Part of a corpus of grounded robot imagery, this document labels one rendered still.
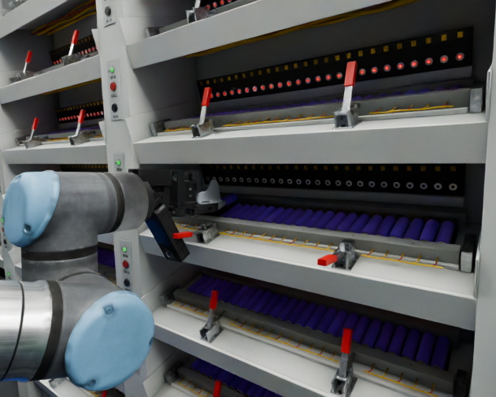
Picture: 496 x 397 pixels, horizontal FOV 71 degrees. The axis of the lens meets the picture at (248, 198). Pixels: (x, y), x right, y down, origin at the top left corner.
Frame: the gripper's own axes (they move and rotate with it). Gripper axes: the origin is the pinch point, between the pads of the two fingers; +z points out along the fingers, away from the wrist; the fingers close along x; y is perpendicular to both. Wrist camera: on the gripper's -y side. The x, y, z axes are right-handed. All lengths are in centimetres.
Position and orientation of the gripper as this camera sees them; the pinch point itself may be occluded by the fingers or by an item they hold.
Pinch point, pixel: (216, 205)
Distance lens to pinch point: 71.9
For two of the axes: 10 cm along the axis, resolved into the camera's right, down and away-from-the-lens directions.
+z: 5.9, -0.5, 8.1
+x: -8.1, -0.6, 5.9
